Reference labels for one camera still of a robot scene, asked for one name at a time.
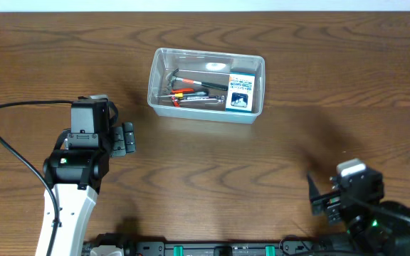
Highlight blue white cardboard box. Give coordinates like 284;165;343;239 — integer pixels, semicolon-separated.
225;73;256;112

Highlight black cable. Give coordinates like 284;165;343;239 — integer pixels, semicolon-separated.
0;100;74;256
343;193;410;234

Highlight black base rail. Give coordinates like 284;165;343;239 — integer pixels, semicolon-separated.
82;233;355;256

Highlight claw hammer red black handle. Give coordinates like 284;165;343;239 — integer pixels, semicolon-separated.
164;68;228;93

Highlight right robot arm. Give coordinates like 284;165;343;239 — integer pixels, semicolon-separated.
307;167;410;255

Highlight left black cable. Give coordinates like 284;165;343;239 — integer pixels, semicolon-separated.
0;100;74;256

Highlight silver socket wrench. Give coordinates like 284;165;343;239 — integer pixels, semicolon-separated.
177;95;226;104

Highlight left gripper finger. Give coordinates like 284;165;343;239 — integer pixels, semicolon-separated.
122;122;136;154
110;126;127;158

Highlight right black cable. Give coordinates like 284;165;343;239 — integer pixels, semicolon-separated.
343;193;410;234

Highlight black yellow screwdriver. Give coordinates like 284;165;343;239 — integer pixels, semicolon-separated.
157;91;209;100

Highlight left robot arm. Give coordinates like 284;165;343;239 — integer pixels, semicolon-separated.
36;95;136;255

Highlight red handled pliers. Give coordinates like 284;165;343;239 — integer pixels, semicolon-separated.
170;88;194;107

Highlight clear plastic container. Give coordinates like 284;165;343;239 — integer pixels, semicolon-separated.
147;48;266;124

